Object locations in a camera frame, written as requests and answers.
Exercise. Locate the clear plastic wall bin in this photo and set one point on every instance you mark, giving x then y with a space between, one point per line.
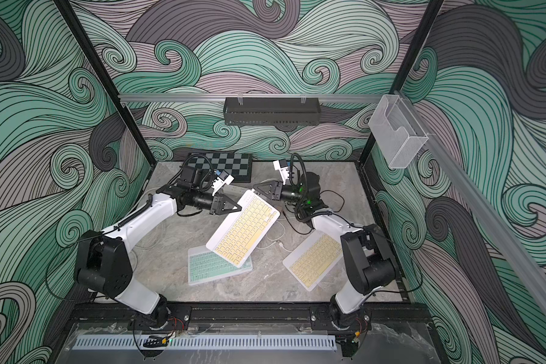
395 125

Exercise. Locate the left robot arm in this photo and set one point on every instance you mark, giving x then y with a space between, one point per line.
103 265

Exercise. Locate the black chessboard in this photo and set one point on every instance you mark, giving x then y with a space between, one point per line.
238 165

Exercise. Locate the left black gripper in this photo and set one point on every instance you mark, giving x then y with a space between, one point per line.
220 201

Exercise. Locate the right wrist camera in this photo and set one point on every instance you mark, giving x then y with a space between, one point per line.
283 167

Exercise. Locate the white slotted cable duct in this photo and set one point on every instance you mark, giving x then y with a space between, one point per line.
208 342

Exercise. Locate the yellow keyboard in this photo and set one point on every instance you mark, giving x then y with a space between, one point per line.
313 259
240 233

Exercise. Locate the green wireless keyboard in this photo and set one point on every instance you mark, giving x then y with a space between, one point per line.
205 266

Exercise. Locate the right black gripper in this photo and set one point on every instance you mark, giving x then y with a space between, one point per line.
280 191

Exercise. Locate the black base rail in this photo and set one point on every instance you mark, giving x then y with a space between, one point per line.
305 317

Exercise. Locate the black wall tray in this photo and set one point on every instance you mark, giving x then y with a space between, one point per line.
282 111

